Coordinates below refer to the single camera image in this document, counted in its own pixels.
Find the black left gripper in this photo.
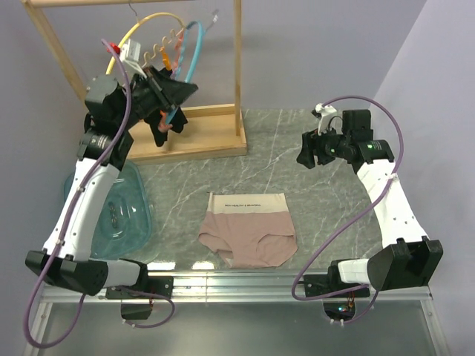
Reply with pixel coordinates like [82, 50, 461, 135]
[117, 65, 199, 131]

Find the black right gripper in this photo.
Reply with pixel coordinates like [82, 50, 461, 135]
[296, 122, 351, 169]

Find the pink clip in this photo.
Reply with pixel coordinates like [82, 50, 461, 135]
[157, 111, 173, 134]

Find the blue wavy hanger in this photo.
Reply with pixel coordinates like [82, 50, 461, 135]
[163, 10, 220, 129]

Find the pink and cream underwear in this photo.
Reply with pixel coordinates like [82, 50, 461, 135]
[197, 193, 298, 269]

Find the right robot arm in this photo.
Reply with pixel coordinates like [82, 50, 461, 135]
[297, 104, 443, 297]

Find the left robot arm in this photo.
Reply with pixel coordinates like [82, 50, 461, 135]
[25, 67, 198, 298]

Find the orange clip on yellow hanger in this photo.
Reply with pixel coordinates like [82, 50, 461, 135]
[160, 47, 174, 72]

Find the black underwear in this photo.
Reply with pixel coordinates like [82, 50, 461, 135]
[135, 65, 197, 147]

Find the wooden hanging rack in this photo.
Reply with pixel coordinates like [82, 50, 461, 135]
[20, 0, 249, 165]

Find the clear blue plastic basin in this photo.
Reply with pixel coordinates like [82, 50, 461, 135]
[59, 161, 151, 260]

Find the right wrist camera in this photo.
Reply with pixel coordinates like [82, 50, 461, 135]
[312, 103, 338, 136]

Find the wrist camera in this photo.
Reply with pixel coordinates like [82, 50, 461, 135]
[112, 39, 145, 77]
[312, 103, 338, 136]

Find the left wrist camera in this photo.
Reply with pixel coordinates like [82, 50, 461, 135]
[112, 39, 145, 77]

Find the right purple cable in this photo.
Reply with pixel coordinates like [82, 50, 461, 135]
[291, 95, 404, 326]

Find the purple cable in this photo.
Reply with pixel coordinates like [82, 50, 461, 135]
[22, 39, 176, 349]
[291, 95, 404, 326]

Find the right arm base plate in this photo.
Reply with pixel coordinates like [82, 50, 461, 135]
[303, 274, 370, 298]

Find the aluminium rail frame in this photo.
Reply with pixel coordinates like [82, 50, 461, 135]
[31, 271, 450, 355]

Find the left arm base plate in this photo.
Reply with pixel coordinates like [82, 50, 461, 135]
[105, 276, 174, 300]

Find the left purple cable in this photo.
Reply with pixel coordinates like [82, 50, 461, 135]
[22, 39, 176, 349]

